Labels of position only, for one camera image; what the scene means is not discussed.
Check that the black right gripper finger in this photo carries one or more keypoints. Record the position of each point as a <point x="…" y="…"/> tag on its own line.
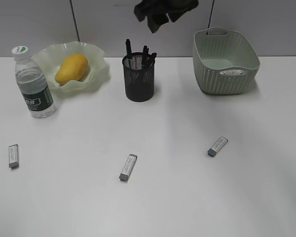
<point x="156" y="23"/>

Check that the grey white eraser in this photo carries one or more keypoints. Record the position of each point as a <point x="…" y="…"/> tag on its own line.
<point x="13" y="156"/>
<point x="218" y="145"/>
<point x="128" y="167"/>

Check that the waste paper ball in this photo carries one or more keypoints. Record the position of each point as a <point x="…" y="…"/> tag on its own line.
<point x="232" y="72"/>

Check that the pale green woven basket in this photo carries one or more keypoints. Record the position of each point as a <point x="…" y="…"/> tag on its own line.
<point x="217" y="49"/>

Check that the clear water bottle green label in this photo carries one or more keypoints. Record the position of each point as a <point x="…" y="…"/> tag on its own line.
<point x="32" y="84"/>

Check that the black mesh pen holder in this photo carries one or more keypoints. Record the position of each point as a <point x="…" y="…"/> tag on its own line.
<point x="138" y="81"/>

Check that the yellow mango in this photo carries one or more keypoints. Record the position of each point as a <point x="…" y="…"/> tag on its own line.
<point x="72" y="68"/>

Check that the black marker pen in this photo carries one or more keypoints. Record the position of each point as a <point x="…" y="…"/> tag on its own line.
<point x="129" y="53"/>
<point x="151" y="59"/>
<point x="144" y="56"/>

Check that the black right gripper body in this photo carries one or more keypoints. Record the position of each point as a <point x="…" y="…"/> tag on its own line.
<point x="157" y="10"/>

